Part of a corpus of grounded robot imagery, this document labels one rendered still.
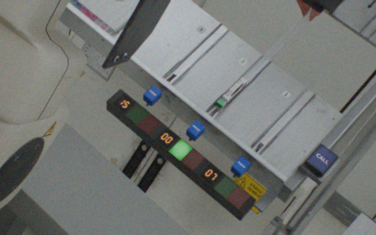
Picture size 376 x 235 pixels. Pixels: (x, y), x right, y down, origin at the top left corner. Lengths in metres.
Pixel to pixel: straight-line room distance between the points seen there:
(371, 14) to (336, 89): 1.73
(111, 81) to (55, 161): 0.63
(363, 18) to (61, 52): 0.90
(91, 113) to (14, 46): 1.08
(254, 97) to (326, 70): 1.91
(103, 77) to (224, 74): 0.47
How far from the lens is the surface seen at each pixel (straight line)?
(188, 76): 1.44
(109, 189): 1.24
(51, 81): 0.81
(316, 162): 1.34
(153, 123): 1.39
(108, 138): 1.85
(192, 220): 1.80
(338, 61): 3.31
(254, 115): 1.41
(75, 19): 1.50
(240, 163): 1.35
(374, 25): 1.59
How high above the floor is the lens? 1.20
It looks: 21 degrees down
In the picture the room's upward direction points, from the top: 33 degrees clockwise
